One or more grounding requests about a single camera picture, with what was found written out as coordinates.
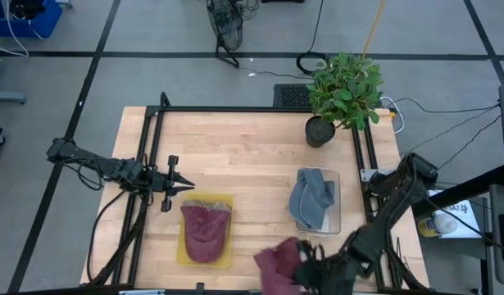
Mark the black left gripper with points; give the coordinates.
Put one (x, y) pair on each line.
(165, 182)

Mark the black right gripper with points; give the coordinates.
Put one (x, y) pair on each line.
(337, 274)

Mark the maroon cap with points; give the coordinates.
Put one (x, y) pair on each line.
(276, 262)
(204, 233)

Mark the grey cap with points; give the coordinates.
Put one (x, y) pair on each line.
(319, 180)
(313, 205)

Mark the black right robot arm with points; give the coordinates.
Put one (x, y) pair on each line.
(399, 192)

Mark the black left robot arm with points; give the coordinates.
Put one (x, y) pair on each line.
(92, 164)

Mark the clear plastic bin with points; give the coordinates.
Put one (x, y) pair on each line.
(335, 221)

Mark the yellow plastic bin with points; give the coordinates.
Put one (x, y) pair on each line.
(182, 254)

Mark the black vented box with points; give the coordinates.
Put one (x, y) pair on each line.
(290, 96)

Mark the white bottle yellow label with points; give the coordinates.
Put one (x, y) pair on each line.
(438, 224)

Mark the black floor fan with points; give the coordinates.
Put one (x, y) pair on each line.
(227, 24)

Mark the white paper sheet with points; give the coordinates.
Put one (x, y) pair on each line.
(469, 221)

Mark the green potted plant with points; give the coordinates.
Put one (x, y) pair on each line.
(341, 90)

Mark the blue crate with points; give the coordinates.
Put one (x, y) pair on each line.
(34, 24)

